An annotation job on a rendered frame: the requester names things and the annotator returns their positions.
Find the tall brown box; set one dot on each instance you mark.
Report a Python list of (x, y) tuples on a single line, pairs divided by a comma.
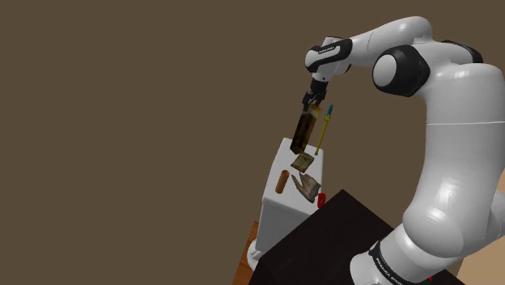
[(304, 130)]

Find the small red object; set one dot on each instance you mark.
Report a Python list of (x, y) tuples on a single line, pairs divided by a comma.
[(321, 200)]

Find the brown cylinder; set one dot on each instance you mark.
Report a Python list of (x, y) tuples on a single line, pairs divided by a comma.
[(282, 182)]

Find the yellow pen with blue tip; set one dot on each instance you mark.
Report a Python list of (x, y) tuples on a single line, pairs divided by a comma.
[(323, 130)]

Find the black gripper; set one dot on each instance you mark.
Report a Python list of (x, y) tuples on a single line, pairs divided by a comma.
[(318, 87)]

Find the black robot stand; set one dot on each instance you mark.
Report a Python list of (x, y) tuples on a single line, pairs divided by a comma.
[(327, 244)]

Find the tan square block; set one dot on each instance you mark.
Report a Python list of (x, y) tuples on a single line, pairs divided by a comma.
[(302, 162)]

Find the grey crumpled cloth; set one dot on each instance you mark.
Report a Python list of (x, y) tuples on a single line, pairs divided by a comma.
[(309, 187)]

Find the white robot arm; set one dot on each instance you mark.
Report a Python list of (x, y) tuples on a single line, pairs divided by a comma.
[(453, 158)]

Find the white toilet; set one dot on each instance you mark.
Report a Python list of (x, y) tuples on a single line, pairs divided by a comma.
[(280, 221)]

